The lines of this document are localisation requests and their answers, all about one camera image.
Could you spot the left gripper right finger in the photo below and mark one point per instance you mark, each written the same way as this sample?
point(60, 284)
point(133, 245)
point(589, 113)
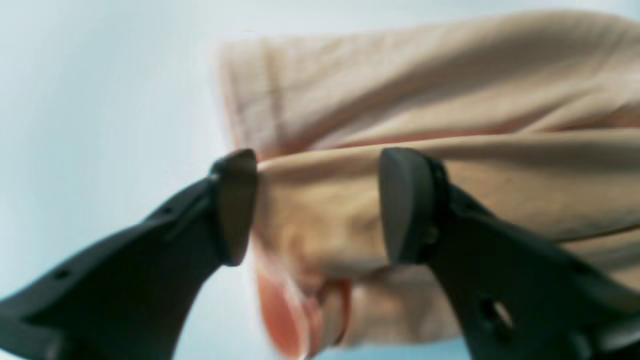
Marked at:
point(516, 296)

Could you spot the beige T-shirt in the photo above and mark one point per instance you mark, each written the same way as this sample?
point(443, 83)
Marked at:
point(477, 178)

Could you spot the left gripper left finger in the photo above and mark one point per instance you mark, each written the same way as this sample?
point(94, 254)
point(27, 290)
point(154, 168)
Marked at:
point(127, 296)

